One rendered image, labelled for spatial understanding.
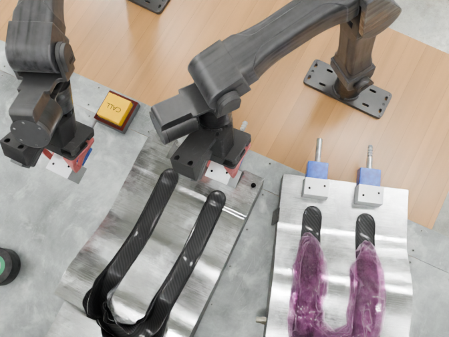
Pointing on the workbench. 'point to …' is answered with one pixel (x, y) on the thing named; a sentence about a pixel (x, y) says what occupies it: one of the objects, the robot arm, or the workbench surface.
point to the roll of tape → (9, 266)
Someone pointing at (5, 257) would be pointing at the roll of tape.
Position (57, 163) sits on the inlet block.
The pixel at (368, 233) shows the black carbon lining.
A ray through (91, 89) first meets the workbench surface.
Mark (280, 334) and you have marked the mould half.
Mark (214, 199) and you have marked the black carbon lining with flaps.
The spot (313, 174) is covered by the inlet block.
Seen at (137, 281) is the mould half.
